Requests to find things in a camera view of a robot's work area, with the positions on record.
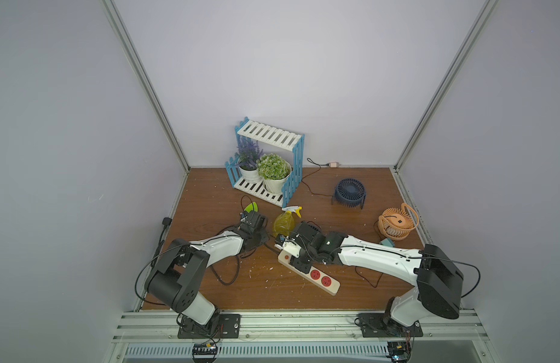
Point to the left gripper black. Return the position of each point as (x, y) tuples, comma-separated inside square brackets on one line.
[(253, 218)]

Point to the beige power strip red sockets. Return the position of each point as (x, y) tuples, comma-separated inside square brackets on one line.
[(314, 276)]

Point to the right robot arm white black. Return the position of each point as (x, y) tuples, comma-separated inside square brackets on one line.
[(435, 279)]

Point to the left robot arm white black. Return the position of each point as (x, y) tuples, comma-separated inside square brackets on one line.
[(176, 278)]

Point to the far dark blue desk fan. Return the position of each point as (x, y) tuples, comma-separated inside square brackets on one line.
[(349, 192)]

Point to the orange desk fan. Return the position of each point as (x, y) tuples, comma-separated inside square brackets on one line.
[(397, 223)]

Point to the green yellow garden trowel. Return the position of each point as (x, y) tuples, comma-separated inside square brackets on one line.
[(251, 207)]

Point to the yellow spray bottle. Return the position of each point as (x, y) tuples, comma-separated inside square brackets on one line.
[(285, 223)]

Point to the green potted plant white pot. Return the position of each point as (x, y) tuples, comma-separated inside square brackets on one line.
[(274, 170)]

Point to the purple lavender potted plant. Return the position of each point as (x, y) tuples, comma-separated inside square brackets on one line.
[(249, 154)]

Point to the blue white plant shelf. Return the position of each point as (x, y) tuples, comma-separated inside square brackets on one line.
[(272, 140)]

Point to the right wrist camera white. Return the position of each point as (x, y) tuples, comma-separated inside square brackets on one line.
[(289, 247)]

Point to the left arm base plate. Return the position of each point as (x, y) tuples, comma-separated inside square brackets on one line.
[(221, 326)]

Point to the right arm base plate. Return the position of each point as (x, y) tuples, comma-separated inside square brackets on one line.
[(382, 326)]

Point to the aluminium front rail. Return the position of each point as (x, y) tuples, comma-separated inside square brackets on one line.
[(159, 326)]

